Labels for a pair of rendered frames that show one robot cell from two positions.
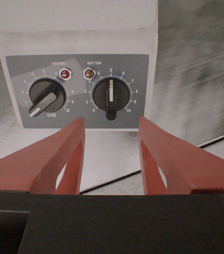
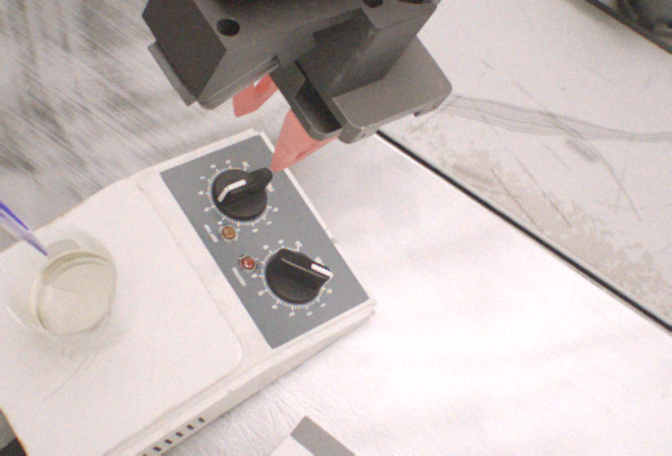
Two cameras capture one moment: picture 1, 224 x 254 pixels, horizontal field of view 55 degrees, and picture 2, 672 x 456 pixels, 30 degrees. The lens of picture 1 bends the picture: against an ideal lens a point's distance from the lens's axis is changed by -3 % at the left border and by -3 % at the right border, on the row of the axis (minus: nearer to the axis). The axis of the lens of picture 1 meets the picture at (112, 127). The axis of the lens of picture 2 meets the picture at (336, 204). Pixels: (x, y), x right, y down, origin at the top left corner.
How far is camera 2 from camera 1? 0.52 m
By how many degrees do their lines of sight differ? 13
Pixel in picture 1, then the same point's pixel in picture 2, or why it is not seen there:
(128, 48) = (167, 201)
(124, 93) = (226, 178)
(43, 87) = (284, 283)
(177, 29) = (76, 185)
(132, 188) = not seen: hidden behind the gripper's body
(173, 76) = (153, 146)
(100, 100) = (254, 203)
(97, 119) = (286, 199)
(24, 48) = (245, 327)
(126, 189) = not seen: hidden behind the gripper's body
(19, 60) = (266, 328)
